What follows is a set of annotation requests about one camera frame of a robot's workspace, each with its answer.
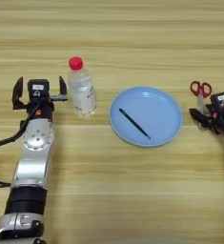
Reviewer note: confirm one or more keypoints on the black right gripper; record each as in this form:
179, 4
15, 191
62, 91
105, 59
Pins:
221, 119

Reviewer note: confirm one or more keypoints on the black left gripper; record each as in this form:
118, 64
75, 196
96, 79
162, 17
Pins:
41, 109

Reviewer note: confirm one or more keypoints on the clear red-capped water bottle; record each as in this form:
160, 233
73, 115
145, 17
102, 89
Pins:
81, 92

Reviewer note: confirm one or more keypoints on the thin black pen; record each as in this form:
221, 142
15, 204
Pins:
134, 123

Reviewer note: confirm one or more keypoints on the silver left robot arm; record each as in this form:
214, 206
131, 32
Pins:
34, 158

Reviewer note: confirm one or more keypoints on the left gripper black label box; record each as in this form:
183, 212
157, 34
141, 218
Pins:
38, 88

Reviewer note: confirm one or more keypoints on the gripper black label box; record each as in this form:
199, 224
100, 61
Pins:
220, 101
38, 88

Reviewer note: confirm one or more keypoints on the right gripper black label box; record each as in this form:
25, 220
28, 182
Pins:
220, 101

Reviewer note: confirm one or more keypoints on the light blue round plate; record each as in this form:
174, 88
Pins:
161, 111

